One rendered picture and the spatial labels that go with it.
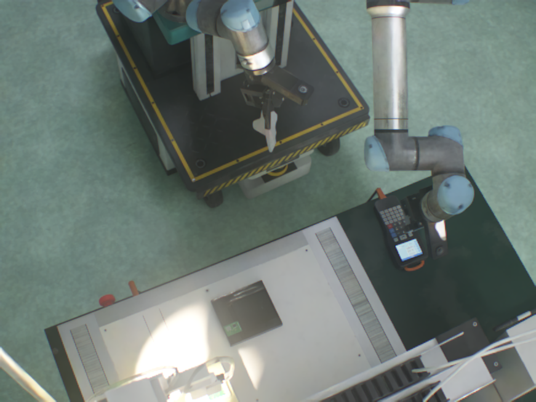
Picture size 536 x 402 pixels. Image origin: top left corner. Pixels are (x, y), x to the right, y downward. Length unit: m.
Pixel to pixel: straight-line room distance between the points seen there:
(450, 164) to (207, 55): 1.07
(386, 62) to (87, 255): 1.50
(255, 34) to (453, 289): 0.83
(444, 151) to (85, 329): 0.90
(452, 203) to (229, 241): 1.29
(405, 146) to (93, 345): 0.82
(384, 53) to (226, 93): 1.12
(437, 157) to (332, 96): 1.09
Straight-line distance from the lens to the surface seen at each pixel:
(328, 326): 1.75
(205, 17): 1.64
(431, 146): 1.64
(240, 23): 1.56
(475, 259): 2.01
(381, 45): 1.63
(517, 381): 1.50
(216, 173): 2.49
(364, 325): 1.76
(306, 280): 1.78
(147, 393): 1.14
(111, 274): 2.72
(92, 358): 1.74
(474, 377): 1.37
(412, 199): 1.81
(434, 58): 3.28
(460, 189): 1.62
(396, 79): 1.62
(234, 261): 1.79
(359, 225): 1.97
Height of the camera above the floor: 2.52
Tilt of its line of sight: 63 degrees down
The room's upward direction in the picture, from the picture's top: 5 degrees clockwise
